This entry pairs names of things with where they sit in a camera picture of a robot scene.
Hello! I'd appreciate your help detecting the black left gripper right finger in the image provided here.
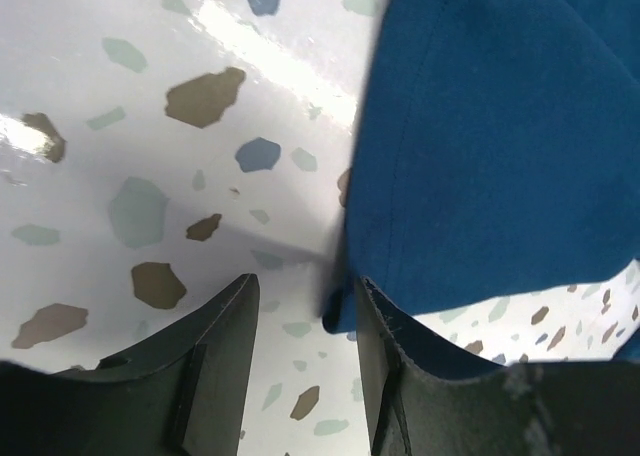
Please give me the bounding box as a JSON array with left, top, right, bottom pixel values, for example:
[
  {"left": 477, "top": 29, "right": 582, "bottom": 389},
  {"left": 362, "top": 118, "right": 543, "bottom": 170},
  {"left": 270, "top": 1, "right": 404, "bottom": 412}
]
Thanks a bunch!
[{"left": 355, "top": 279, "right": 639, "bottom": 456}]

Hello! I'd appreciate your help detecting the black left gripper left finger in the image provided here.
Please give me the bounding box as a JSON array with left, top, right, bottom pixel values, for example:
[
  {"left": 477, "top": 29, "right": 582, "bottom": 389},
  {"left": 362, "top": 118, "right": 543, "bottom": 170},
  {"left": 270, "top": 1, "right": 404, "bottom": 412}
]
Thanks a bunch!
[{"left": 1, "top": 274, "right": 260, "bottom": 456}]

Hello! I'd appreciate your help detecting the navy blue printed t-shirt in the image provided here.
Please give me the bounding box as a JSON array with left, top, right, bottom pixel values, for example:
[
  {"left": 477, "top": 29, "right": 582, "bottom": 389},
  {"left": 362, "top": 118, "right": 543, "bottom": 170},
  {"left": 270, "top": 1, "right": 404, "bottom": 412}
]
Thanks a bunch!
[{"left": 323, "top": 0, "right": 639, "bottom": 333}]

